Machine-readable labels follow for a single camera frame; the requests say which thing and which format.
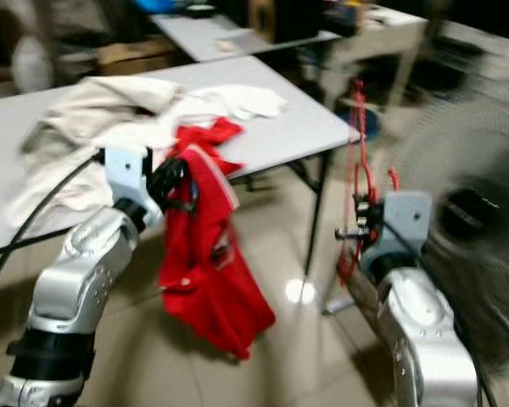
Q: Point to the blue bowl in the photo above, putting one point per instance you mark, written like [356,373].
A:
[159,5]

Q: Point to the red garment with white trim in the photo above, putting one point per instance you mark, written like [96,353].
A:
[212,297]

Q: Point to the beige jacket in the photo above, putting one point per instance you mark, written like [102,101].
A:
[110,106]

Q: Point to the beige desk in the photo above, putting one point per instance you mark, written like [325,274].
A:
[382,38]

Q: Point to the small beige object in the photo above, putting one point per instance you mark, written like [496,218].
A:
[235,45]

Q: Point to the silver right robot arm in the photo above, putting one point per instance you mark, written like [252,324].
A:
[424,331]

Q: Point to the grey standing fan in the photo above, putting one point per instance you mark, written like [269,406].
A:
[471,212]

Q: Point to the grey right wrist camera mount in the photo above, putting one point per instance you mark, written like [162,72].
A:
[407,220]

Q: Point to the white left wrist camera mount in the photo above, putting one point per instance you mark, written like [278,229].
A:
[125,174]

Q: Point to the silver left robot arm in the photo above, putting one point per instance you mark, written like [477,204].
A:
[72,280]

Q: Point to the white pillow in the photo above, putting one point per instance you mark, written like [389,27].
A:
[32,64]

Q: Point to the brown wooden speaker box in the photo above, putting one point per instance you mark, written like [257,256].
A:
[284,21]

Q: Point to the white table black legs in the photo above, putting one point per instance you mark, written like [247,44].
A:
[297,127]

